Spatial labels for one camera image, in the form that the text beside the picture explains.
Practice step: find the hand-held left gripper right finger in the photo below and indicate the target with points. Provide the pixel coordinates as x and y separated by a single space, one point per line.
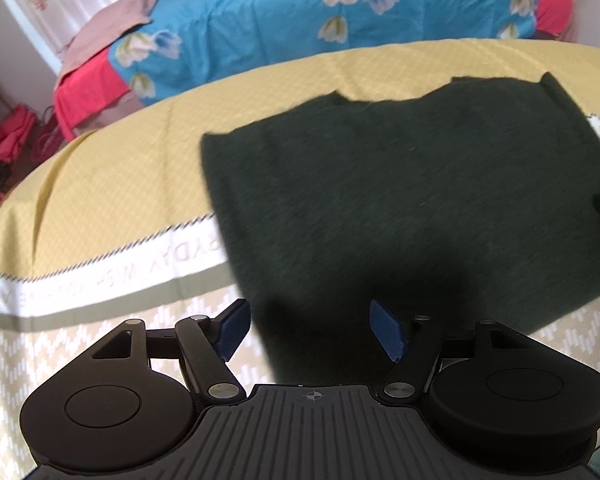
387 332

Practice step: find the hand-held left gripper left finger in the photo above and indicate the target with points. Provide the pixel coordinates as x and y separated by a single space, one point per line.
232 327

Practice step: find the dark green sweater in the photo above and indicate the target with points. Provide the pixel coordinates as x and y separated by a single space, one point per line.
405 200

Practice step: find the yellow cream patterned bedsheet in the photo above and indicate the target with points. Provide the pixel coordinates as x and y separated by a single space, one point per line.
105 200

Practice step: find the blue floral bed cover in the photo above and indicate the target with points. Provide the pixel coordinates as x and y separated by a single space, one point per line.
87 90

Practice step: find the red bag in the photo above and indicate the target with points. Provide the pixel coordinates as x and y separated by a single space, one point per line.
10 135

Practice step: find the blue floral blanket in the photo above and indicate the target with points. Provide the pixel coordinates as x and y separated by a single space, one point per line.
305 20

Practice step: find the pink cloth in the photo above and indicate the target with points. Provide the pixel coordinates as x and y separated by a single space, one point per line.
110 25

